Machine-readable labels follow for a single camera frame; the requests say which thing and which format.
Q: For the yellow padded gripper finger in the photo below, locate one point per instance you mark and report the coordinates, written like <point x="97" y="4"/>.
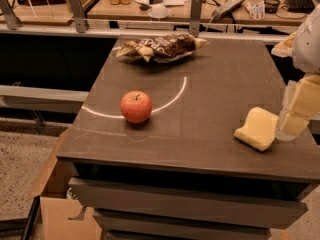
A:
<point x="301" y="103"/>

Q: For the yellow sponge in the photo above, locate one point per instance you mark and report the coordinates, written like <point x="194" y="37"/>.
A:
<point x="258" y="130"/>

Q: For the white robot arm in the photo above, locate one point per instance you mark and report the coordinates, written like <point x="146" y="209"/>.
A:
<point x="303" y="45"/>

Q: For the black round cup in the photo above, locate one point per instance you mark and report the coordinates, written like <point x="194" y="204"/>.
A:
<point x="271" y="6"/>

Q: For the black keyboard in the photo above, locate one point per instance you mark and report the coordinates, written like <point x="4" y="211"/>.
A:
<point x="300" y="6"/>

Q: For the white patterned packet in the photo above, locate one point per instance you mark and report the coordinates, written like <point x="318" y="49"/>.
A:
<point x="256" y="11"/>

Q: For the grey power strip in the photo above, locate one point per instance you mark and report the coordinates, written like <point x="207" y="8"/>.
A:
<point x="223" y="9"/>

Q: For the brown chip bag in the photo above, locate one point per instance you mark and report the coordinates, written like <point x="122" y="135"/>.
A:
<point x="162" y="49"/>

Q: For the red apple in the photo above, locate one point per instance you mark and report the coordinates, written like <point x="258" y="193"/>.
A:
<point x="136" y="106"/>

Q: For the white bowl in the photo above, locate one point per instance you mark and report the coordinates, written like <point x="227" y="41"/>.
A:
<point x="158" y="11"/>

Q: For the grey drawer cabinet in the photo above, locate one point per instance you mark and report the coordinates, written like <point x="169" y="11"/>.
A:
<point x="145" y="212"/>

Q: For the cardboard box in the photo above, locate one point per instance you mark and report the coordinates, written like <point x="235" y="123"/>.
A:
<point x="63" y="218"/>

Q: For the metal bracket right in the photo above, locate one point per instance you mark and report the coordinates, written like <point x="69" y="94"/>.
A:
<point x="195" y="16"/>

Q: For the metal bracket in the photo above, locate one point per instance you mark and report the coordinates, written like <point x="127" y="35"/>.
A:
<point x="195" y="16"/>
<point x="79" y="17"/>
<point x="11" y="19"/>

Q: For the metal bracket middle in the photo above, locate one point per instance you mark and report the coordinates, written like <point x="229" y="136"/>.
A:
<point x="79" y="17"/>

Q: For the metal bracket left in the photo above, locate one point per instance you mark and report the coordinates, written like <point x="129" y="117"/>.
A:
<point x="11" y="19"/>

